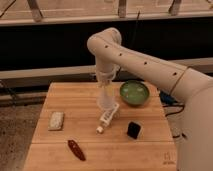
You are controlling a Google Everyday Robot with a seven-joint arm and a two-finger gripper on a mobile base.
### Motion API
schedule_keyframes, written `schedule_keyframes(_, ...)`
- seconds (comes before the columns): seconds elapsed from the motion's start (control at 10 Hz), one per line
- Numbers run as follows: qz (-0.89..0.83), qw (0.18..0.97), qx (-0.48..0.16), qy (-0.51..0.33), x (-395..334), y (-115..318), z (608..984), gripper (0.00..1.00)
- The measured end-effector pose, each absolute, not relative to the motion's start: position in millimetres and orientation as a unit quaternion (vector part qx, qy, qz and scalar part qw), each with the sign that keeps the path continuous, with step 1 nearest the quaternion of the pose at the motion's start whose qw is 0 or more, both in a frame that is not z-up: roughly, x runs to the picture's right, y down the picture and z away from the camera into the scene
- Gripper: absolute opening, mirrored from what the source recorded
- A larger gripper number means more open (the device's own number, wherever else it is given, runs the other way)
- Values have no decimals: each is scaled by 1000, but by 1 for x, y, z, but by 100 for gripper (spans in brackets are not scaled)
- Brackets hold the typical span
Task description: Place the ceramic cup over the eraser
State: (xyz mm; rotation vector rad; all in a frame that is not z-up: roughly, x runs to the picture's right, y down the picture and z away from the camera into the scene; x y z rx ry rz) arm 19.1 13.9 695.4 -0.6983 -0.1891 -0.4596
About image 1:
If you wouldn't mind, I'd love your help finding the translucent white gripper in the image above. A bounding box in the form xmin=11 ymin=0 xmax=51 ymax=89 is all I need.
xmin=97 ymin=85 xmax=119 ymax=126

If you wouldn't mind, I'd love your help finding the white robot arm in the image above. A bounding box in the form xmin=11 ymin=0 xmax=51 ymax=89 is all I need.
xmin=87 ymin=28 xmax=213 ymax=171

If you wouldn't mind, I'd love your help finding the black eraser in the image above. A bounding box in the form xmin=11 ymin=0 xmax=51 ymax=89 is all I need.
xmin=127 ymin=122 xmax=141 ymax=139

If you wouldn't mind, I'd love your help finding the green ceramic cup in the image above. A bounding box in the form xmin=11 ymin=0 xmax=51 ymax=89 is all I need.
xmin=119 ymin=80 xmax=150 ymax=106

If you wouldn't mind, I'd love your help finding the white plastic bottle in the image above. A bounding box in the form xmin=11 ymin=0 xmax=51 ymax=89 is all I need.
xmin=96 ymin=125 xmax=105 ymax=134

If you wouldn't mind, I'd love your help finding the dark red chili pepper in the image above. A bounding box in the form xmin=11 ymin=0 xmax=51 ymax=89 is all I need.
xmin=68 ymin=140 xmax=86 ymax=161

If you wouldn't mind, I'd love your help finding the white rectangular sponge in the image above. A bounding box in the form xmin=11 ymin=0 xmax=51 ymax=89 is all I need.
xmin=48 ymin=112 xmax=64 ymax=131

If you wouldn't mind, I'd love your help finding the black cable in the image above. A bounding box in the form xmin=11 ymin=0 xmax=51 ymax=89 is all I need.
xmin=114 ymin=9 xmax=142 ymax=81

